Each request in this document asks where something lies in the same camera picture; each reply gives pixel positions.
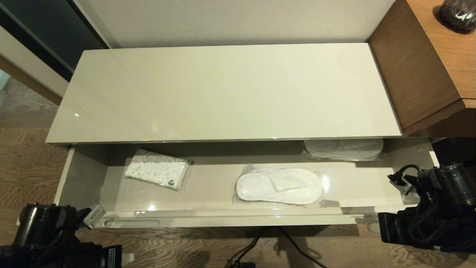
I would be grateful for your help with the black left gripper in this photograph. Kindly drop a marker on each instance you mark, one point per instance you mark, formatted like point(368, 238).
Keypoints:
point(108, 257)

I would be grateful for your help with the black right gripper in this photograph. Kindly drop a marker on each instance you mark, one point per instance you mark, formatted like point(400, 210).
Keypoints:
point(394, 227)

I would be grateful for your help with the white slippers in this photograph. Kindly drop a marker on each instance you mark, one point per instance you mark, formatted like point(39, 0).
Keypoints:
point(279, 186)
point(344, 149)

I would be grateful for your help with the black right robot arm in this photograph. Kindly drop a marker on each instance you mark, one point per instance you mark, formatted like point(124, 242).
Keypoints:
point(450, 186)

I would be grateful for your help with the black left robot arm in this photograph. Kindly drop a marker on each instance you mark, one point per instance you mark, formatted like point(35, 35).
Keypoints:
point(41, 227)

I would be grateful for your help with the floral blue-white tissue pack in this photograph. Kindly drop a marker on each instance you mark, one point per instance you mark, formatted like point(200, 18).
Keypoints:
point(158, 169)

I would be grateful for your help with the brown wooden desk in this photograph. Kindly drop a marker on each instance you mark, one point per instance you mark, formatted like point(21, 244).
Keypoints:
point(420, 67)

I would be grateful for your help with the beige glossy low cabinet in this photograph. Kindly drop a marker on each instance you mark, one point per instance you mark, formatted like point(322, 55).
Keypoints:
point(208, 93)

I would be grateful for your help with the wooden baseboard strip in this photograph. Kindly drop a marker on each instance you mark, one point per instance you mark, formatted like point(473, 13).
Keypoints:
point(29, 83)

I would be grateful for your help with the dark glass vase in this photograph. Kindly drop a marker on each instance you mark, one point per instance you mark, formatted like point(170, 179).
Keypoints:
point(457, 16)

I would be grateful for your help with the dark glass door panel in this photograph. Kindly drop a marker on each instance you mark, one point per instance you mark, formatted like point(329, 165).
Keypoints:
point(48, 29)

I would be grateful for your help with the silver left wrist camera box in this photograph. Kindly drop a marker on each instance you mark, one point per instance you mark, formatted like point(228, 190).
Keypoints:
point(95, 216)

